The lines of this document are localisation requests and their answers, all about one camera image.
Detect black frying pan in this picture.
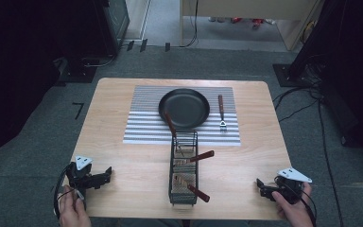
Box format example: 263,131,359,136
158,88,211,131

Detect fork with wooden handle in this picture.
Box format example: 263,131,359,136
217,94,229,132

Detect black curtain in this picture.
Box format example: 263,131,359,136
287,0,363,162
0,0,108,168

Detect red shoes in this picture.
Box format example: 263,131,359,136
230,17,266,30

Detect grey striped table mat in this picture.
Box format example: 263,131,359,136
122,84,242,148

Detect person's right hand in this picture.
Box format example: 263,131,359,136
270,182,315,227

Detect wooden-handled utensil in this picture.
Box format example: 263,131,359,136
163,111,185,158
173,149,216,166
174,174,211,203

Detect dark cabinet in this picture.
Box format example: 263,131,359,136
89,0,130,59

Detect black stand base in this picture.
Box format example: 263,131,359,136
271,62,324,88
54,56,99,87

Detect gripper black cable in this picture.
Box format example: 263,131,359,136
53,163,84,220
297,184,318,227

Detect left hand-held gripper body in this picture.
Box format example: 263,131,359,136
65,155,99,191

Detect person's left hand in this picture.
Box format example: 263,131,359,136
58,184,93,227

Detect black floor cable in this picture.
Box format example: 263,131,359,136
272,85,320,124
315,91,346,227

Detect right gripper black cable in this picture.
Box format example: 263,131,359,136
297,184,318,227

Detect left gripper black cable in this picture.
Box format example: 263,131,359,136
53,163,84,220

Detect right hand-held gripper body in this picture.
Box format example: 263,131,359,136
273,166,313,205

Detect black wire utensil rack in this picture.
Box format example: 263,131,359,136
167,129,199,207

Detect black hanging cable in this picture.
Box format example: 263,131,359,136
179,0,200,49

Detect light wooden desk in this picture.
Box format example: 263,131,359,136
179,0,326,52

